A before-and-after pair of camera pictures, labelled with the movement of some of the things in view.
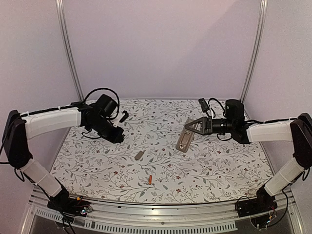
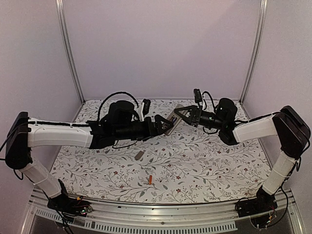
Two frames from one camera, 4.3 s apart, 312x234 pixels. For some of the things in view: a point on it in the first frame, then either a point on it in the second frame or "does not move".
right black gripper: [207, 125] to [196, 116]
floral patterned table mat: [145, 167] does not move
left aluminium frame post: [60, 4] does not move
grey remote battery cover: [139, 155] does not move
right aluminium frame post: [262, 20] does not move
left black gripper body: [108, 135] to [148, 131]
